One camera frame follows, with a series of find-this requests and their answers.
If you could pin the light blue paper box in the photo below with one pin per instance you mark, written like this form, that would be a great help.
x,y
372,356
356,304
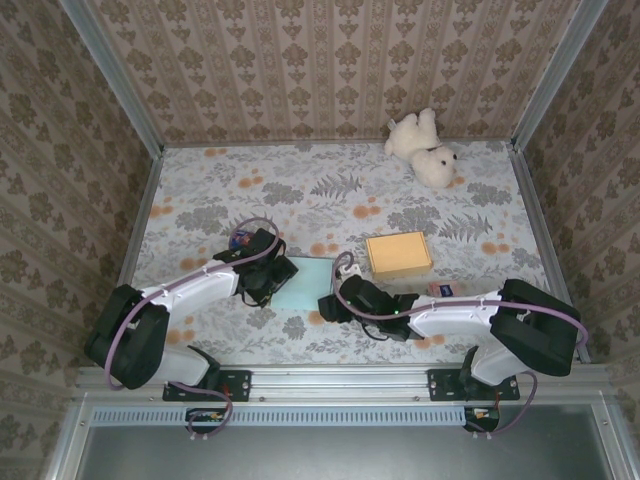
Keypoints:
x,y
310,282

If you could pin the orange paper box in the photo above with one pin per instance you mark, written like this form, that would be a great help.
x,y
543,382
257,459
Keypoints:
x,y
397,255

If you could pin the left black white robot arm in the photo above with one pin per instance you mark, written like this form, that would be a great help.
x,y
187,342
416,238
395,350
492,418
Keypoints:
x,y
145,330

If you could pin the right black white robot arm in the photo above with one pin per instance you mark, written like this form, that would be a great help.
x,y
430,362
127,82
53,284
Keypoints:
x,y
525,325

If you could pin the small dark blue card box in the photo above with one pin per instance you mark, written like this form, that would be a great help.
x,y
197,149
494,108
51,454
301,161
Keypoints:
x,y
240,240

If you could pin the black base connector box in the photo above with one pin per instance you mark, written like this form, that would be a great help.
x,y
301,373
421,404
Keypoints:
x,y
482,417
205,417

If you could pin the small pink packet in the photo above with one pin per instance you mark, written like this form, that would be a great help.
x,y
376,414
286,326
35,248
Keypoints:
x,y
445,288

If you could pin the floral table cloth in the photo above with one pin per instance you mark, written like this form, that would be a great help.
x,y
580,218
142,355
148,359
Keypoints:
x,y
325,200

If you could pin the grey metal panel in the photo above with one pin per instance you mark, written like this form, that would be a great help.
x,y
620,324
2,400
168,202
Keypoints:
x,y
350,455

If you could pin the white plush bear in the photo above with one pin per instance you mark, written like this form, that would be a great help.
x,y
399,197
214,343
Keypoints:
x,y
425,155

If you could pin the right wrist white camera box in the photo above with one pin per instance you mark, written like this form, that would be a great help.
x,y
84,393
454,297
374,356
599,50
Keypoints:
x,y
350,271

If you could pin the long aluminium frame rail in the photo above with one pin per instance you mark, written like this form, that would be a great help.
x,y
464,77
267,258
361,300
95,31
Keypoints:
x,y
340,382

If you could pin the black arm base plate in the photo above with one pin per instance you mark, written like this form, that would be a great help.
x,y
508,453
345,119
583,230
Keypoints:
x,y
235,385
442,385

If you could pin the aluminium table side rail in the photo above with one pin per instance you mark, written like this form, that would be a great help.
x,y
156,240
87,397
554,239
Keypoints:
x,y
545,235
137,230

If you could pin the aluminium corner post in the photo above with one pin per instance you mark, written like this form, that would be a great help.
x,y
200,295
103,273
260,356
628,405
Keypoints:
x,y
115,80
555,75

